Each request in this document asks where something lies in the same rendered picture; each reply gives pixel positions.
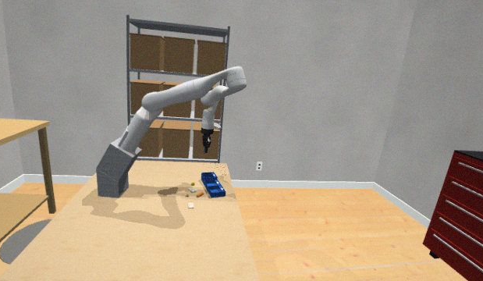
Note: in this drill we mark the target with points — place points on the blue three-compartment bin rack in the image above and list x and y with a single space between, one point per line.
213 186

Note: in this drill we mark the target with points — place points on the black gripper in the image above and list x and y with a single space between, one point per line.
206 139

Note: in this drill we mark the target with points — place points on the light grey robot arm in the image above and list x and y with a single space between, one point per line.
153 103

